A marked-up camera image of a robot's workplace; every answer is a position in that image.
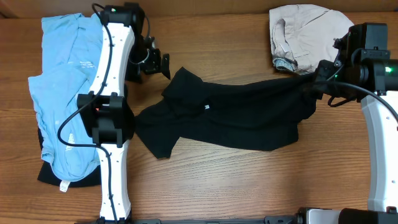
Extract light blue shirt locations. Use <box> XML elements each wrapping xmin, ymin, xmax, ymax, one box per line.
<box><xmin>27</xmin><ymin>12</ymin><xmax>105</xmax><ymax>183</ymax></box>

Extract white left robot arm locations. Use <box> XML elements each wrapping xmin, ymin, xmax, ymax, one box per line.
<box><xmin>77</xmin><ymin>2</ymin><xmax>170</xmax><ymax>223</ymax></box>

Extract black shirt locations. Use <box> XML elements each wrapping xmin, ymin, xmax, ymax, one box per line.
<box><xmin>136</xmin><ymin>68</ymin><xmax>317</xmax><ymax>159</ymax></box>

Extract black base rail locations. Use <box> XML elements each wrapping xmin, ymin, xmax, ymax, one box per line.
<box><xmin>74</xmin><ymin>207</ymin><xmax>343</xmax><ymax>224</ymax></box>

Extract beige folded shorts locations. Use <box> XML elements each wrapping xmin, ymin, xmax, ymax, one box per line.
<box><xmin>269</xmin><ymin>4</ymin><xmax>353</xmax><ymax>75</ymax></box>

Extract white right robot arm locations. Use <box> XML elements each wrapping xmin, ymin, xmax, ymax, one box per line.
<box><xmin>297</xmin><ymin>35</ymin><xmax>397</xmax><ymax>223</ymax></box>

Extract black garment under pile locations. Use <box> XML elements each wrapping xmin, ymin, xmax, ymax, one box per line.
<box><xmin>37</xmin><ymin>128</ymin><xmax>101</xmax><ymax>189</ymax></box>

